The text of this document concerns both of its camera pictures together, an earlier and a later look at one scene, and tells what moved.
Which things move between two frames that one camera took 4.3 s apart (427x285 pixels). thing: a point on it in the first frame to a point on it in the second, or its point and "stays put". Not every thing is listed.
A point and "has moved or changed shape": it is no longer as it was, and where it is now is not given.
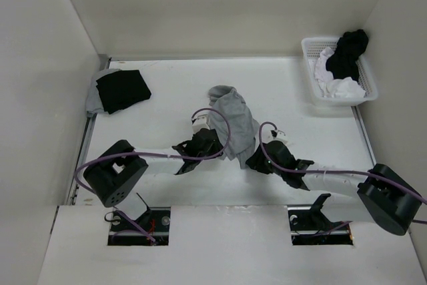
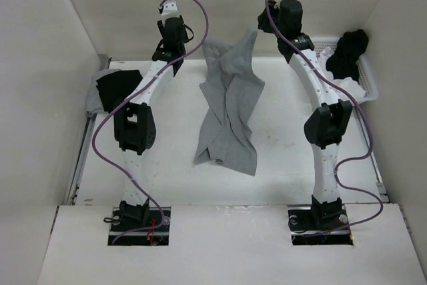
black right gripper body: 261,164 to 273,12
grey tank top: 244,127 has moved or changed shape
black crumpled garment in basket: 343,63 stays put
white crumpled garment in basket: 329,87 stays put
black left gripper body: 213,147 to 182,48
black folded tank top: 121,89 stays put
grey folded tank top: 94,101 stays put
